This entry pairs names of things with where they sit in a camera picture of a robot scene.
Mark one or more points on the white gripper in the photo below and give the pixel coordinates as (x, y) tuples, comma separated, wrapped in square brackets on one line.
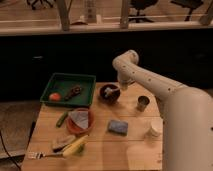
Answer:
[(124, 84)]

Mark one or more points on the white dish brush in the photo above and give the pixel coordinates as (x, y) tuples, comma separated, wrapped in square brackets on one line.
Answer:
[(109, 91)]

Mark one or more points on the dark purple bowl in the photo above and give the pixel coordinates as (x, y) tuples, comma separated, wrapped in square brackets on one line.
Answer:
[(112, 99)]

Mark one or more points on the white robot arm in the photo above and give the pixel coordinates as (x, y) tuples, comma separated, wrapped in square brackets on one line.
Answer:
[(187, 115)]

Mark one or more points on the orange plastic bowl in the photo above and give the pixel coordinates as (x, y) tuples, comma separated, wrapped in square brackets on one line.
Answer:
[(74, 129)]

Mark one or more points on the metal cup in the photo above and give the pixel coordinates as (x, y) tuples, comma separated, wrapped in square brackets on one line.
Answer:
[(142, 103)]

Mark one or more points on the blue sponge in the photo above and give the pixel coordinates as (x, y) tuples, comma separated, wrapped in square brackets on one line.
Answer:
[(119, 127)]

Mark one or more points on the brown toy item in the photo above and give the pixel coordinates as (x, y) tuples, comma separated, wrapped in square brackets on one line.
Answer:
[(73, 92)]

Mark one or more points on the grey folded cloth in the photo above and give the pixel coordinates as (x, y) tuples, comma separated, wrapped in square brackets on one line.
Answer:
[(80, 118)]

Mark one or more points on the white paper cup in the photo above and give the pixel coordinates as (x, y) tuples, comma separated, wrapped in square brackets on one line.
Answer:
[(156, 128)]

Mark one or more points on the green plastic tray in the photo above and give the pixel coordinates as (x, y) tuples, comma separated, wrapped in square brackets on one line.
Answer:
[(63, 83)]

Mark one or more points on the green cucumber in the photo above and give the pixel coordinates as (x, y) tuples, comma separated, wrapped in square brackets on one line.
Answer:
[(61, 120)]

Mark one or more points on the orange tomato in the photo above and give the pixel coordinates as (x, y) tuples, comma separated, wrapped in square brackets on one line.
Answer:
[(54, 97)]

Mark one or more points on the yellow corn cob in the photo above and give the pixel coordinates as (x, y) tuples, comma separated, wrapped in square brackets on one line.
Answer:
[(73, 147)]

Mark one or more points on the brown bread slice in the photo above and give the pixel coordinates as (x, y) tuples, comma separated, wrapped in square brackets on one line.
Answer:
[(60, 143)]

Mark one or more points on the black office chair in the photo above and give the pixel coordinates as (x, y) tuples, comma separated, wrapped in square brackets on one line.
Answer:
[(139, 5)]

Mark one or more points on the silver fork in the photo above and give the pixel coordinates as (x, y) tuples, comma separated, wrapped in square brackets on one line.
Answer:
[(39, 155)]

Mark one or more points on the office chair base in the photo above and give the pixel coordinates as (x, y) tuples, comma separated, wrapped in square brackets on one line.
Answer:
[(32, 3)]

